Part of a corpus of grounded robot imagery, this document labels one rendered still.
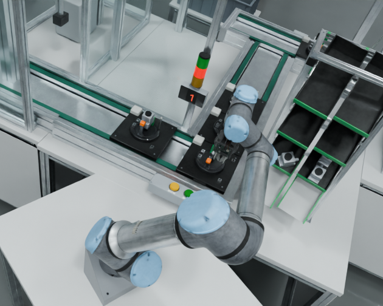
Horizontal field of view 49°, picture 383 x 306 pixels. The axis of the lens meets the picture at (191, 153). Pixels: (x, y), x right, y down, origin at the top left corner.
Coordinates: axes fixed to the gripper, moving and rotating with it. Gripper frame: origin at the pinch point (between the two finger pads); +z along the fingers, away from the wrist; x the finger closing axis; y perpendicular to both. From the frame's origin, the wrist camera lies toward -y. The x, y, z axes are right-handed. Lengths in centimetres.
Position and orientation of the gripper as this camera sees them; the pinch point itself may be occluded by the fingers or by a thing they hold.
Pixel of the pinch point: (220, 157)
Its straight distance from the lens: 160.4
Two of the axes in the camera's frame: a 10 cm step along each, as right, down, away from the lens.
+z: -2.2, 6.5, 7.2
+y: -3.8, 6.3, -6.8
